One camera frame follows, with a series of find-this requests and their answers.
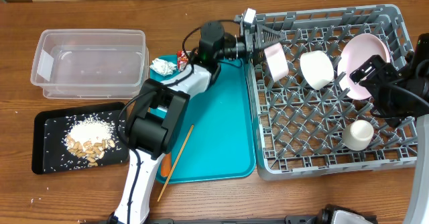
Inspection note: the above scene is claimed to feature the pink bowl with food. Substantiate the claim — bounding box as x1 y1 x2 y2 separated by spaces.
264 43 289 81

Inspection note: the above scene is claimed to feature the teal plastic tray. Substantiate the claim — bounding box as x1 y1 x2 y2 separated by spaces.
170 60 256 184

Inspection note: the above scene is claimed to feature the white bowl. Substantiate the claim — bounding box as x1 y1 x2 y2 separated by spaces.
300 50 334 90

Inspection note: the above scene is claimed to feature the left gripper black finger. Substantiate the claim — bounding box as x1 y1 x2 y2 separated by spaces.
257 40 280 51
256 24 287 42

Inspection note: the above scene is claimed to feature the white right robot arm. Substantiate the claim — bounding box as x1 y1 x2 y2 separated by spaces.
350 33 428 224

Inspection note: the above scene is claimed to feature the black tray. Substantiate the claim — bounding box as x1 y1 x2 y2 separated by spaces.
32 102 129 174

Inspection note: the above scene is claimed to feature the rice and peanuts pile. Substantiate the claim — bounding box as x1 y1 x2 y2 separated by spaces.
64 116 117 167

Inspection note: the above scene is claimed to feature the large white plate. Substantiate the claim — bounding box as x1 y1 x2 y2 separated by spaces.
337 34 390 100

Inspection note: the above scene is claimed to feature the white tissue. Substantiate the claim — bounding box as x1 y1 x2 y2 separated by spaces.
149 58 177 76

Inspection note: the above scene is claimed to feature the clear plastic bin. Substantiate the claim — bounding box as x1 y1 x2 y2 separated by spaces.
30 29 149 99

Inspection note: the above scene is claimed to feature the pale green cup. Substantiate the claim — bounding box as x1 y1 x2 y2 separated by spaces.
342 120 374 151

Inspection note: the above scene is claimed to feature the grey dishwasher rack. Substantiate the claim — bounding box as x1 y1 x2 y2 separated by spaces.
247 4 417 180

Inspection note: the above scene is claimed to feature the red snack wrapper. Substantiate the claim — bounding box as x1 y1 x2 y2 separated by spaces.
176 50 190 72

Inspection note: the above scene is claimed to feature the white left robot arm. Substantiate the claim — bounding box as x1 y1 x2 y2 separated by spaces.
107 20 287 223

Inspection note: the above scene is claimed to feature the orange carrot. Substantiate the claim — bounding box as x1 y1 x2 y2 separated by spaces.
160 153 172 178

